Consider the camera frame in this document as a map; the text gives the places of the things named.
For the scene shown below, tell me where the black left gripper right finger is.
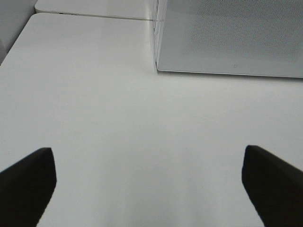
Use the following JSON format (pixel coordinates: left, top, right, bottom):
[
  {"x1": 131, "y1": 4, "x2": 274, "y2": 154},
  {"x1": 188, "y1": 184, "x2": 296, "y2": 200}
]
[{"x1": 241, "y1": 145, "x2": 303, "y2": 227}]

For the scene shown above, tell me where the white microwave door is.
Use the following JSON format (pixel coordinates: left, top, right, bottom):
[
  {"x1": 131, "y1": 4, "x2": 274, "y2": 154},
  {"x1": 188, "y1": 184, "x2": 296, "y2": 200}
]
[{"x1": 159, "y1": 0, "x2": 303, "y2": 78}]

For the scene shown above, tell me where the white microwave oven body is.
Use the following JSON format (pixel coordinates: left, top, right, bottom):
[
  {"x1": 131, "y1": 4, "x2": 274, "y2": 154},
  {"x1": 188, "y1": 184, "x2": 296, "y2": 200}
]
[{"x1": 151, "y1": 0, "x2": 167, "y2": 71}]

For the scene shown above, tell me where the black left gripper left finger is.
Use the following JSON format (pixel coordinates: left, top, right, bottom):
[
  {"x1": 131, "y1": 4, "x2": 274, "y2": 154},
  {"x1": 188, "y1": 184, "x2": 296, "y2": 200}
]
[{"x1": 0, "y1": 148, "x2": 57, "y2": 227}]

